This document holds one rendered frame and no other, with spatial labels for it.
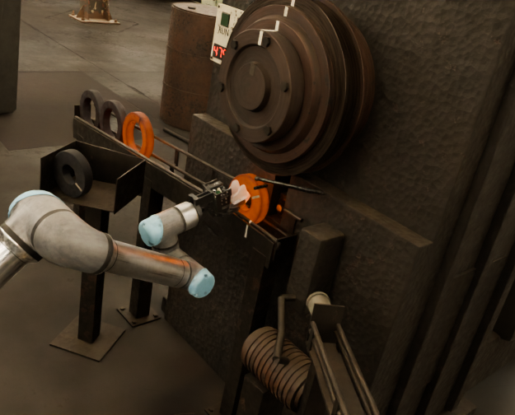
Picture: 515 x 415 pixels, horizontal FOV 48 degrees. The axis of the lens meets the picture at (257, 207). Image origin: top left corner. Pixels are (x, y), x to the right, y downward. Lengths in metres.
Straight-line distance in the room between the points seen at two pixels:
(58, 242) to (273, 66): 0.64
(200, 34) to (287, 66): 3.00
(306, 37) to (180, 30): 3.05
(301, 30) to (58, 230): 0.72
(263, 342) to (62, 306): 1.13
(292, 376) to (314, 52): 0.78
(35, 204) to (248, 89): 0.58
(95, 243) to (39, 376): 0.95
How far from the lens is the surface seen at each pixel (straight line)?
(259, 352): 1.53
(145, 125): 2.15
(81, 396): 2.08
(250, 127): 1.50
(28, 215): 1.36
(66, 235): 1.28
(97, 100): 2.47
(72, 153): 1.90
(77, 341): 2.28
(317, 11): 1.44
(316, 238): 1.48
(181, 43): 4.43
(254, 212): 1.70
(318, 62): 1.41
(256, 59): 1.48
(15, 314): 2.43
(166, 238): 1.56
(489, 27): 1.36
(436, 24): 1.42
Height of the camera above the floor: 1.46
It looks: 25 degrees down
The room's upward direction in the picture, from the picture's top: 11 degrees clockwise
